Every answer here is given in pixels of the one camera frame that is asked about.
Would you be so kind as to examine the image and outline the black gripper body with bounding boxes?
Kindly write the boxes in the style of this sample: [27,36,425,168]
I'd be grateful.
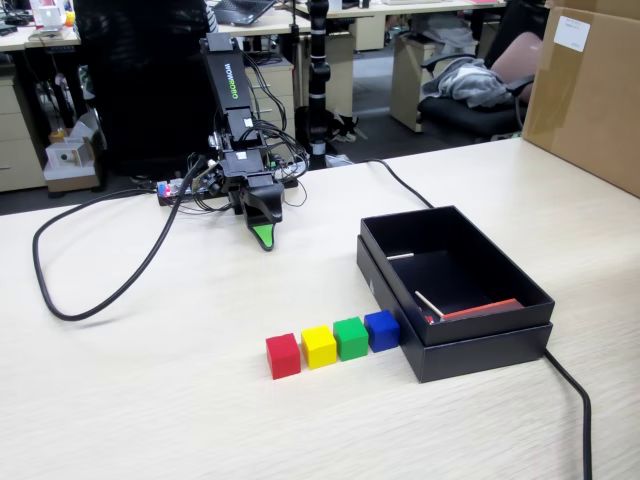
[219,149,275,194]

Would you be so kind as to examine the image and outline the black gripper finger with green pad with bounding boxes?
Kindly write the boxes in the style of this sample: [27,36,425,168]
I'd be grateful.
[243,197,277,251]
[248,178,285,225]

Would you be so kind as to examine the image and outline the red wooden cube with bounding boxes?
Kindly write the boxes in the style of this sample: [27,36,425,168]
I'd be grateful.
[265,332,302,381]

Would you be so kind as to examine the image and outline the yellow wooden cube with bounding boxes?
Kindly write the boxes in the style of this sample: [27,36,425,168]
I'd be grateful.
[300,325,338,371]

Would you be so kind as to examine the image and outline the blue wooden cube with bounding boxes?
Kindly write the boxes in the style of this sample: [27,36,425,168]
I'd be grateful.
[363,310,401,353]

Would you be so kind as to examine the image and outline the small white box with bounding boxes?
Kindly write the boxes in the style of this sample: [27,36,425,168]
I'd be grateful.
[43,137,99,194]

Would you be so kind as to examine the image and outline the black open box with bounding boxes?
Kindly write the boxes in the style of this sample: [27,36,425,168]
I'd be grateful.
[356,234,554,385]

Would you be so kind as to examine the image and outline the black cardboard box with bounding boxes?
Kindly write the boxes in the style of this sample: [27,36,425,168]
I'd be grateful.
[359,204,557,347]

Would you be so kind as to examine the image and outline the large brown cardboard box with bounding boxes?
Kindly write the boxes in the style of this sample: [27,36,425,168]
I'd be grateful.
[521,0,640,199]

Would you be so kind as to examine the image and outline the controller board on black plate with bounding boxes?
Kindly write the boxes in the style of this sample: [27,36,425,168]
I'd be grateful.
[156,177,300,209]

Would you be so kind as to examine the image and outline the beige drawer cabinet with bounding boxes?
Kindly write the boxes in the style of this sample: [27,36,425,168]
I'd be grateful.
[389,33,481,132]
[242,52,296,144]
[0,74,49,193]

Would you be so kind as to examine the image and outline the black vertical pole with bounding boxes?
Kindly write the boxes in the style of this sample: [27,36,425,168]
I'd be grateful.
[305,0,334,157]

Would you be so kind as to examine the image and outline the black mesh office chair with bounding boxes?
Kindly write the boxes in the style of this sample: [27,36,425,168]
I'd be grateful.
[72,0,226,177]

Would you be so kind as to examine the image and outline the green wooden cube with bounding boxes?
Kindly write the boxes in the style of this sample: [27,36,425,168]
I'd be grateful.
[332,316,370,362]

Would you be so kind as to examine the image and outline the beige office desk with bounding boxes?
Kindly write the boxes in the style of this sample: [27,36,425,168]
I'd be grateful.
[0,17,314,54]
[294,0,509,21]

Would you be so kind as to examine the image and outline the person in striped shirt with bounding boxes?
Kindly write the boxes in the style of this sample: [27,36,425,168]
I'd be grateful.
[202,0,221,34]

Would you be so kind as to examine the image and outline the dark laptop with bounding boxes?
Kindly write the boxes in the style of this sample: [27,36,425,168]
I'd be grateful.
[212,0,277,27]

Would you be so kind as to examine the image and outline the office chair with pink back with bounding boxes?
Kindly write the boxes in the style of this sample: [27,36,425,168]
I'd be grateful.
[416,32,544,143]

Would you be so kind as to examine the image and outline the grey clothing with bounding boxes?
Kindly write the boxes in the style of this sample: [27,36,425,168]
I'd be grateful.
[421,57,515,109]

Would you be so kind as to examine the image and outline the white shipping label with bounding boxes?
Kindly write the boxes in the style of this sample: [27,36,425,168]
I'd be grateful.
[556,14,592,51]

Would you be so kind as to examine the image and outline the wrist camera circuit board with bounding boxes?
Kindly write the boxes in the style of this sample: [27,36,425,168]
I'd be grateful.
[192,159,224,196]

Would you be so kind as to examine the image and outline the thin black wire bundle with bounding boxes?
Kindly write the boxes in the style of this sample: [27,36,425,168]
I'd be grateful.
[239,47,311,214]

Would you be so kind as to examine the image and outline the thick black cable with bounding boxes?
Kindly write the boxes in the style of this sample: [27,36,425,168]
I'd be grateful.
[32,157,209,322]
[362,158,594,480]

